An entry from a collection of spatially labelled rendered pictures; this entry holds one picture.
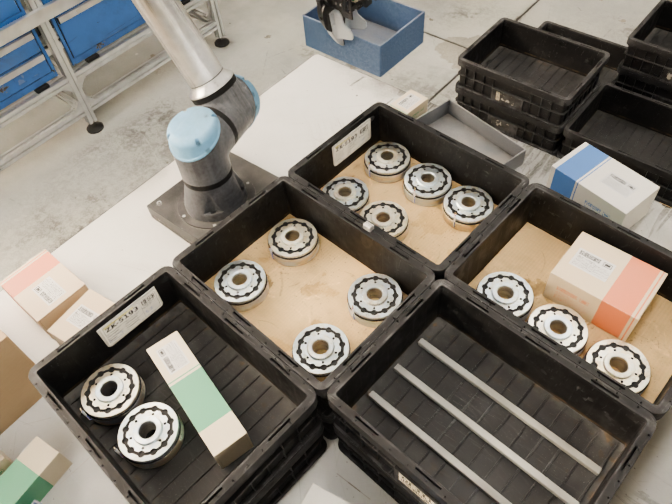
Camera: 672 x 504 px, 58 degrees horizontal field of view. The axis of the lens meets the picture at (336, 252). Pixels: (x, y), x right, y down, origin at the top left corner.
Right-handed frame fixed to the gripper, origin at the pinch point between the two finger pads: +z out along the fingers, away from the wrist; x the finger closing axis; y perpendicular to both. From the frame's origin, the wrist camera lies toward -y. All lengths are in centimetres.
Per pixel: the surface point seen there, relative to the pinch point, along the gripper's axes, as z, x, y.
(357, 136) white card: 22.2, -3.6, 4.4
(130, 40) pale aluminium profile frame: 85, 29, -166
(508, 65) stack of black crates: 71, 86, -8
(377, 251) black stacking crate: 19.3, -26.4, 28.8
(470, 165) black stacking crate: 22.5, 3.4, 29.5
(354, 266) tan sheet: 26.4, -28.6, 24.0
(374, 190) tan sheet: 28.0, -10.1, 14.0
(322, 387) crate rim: 14, -54, 40
